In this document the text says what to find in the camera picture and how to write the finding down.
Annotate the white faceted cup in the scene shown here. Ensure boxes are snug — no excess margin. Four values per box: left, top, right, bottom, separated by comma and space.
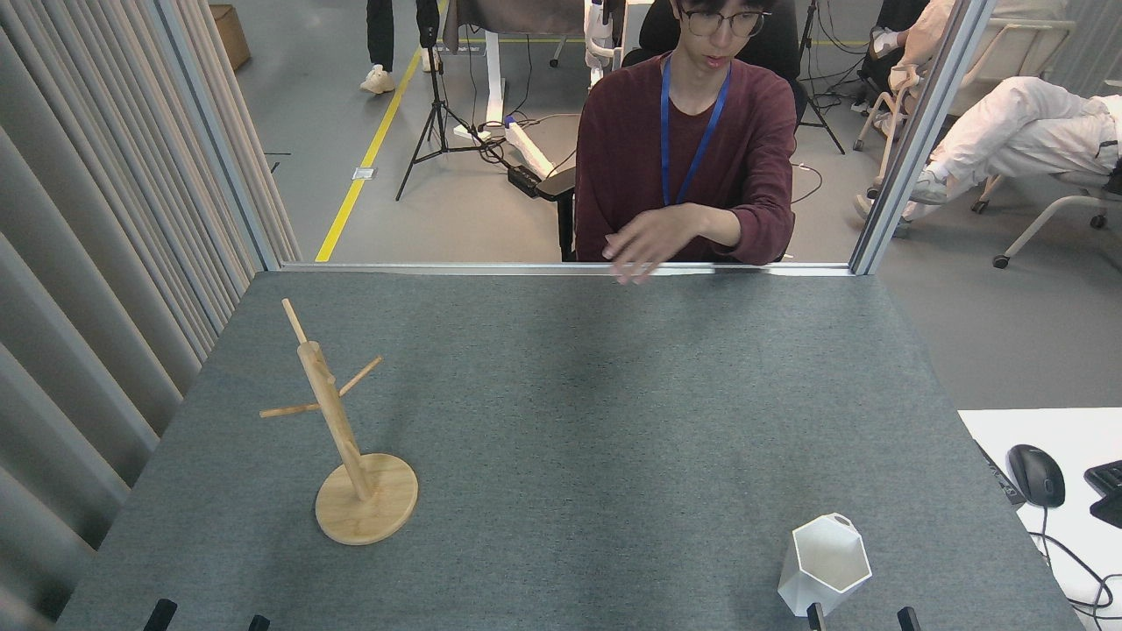
778, 514, 873, 618

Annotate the wooden cup storage rack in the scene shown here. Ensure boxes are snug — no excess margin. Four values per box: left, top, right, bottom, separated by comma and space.
259, 298, 420, 546

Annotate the seated person's hand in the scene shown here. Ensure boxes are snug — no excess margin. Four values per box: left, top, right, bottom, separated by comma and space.
603, 208, 707, 286

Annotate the black flat strip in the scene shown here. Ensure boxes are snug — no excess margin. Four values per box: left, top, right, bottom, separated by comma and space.
975, 438, 1026, 509

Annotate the black computer mouse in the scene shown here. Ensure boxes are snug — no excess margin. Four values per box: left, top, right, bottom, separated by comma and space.
1006, 444, 1067, 509

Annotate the black keyboard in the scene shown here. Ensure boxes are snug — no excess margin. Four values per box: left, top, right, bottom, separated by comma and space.
1084, 460, 1122, 529

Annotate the white side table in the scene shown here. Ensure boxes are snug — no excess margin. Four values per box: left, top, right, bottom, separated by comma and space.
957, 408, 1122, 631

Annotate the grey pleated curtain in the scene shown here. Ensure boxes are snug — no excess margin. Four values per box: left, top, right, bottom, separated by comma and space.
0, 0, 303, 631

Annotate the white rolling chair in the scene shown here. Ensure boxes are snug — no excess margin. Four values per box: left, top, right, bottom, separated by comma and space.
971, 167, 1122, 269

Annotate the seated person at table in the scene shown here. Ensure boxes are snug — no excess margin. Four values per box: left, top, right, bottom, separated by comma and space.
574, 0, 799, 286

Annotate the black office chair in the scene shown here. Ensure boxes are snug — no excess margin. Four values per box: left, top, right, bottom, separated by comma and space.
535, 0, 809, 262

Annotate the seated person in white trousers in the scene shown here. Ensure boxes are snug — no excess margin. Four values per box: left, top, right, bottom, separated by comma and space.
855, 74, 1122, 239

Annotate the black tripod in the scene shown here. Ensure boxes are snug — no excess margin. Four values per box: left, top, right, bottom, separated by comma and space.
394, 0, 509, 202
793, 0, 847, 156

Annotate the cardboard box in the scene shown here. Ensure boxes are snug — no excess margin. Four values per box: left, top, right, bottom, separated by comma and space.
209, 4, 252, 71

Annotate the seated person in beige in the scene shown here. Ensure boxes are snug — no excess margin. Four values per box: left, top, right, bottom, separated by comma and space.
863, 0, 961, 115

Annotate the person in black trousers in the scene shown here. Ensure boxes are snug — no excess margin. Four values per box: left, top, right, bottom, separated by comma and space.
359, 0, 444, 96

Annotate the white stand on wheels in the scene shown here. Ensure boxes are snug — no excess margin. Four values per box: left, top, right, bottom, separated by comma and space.
586, 0, 654, 89

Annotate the dark cloth desk top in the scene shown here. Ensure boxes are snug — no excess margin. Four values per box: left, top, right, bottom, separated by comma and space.
443, 0, 588, 49

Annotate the black mouse cable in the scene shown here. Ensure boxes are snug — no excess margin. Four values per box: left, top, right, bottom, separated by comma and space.
1027, 507, 1122, 627

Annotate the silver table rail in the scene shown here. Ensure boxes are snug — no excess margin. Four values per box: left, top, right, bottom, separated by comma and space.
279, 260, 856, 278

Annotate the silver post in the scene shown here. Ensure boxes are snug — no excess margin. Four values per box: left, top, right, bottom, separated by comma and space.
849, 0, 998, 276

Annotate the blue lanyard with badge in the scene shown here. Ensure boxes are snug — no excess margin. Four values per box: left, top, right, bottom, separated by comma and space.
659, 54, 733, 207

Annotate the pale frame chair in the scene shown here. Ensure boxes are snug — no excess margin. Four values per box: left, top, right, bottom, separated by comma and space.
853, 61, 926, 198

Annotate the white desk frame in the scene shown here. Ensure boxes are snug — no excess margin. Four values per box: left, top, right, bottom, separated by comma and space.
451, 31, 557, 176

